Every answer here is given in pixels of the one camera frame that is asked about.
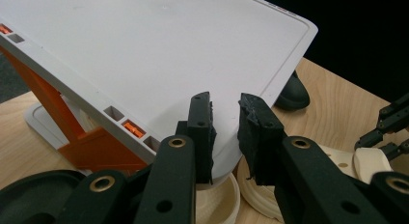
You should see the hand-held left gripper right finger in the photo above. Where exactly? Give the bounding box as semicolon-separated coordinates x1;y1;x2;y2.
236;92;288;186

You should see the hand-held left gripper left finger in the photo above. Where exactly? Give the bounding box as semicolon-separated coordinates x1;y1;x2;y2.
175;91;217;185

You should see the black slipper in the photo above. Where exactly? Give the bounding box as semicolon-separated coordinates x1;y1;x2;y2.
0;169;86;224
274;70;312;111

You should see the white orange shoe rack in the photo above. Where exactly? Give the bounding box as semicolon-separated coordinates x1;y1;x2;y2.
0;0;319;186

